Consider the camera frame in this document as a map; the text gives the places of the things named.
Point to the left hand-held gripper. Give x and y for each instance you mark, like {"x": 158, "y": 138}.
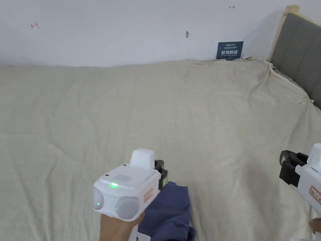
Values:
{"x": 125, "y": 185}

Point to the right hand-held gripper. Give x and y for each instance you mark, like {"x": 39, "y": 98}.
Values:
{"x": 309, "y": 180}

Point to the dark blue shirt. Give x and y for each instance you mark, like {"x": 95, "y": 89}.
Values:
{"x": 170, "y": 213}

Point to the person's left hand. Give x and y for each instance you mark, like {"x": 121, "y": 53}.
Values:
{"x": 112, "y": 228}

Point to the person's right hand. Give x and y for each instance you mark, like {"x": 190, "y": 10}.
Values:
{"x": 316, "y": 226}

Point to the bed with beige sheet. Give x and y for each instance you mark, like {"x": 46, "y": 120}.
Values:
{"x": 105, "y": 113}

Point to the grey padded headboard, wooden frame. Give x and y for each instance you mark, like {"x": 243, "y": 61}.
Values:
{"x": 298, "y": 50}

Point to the dark blue wall sign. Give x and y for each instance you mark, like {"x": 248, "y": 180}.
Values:
{"x": 229, "y": 50}

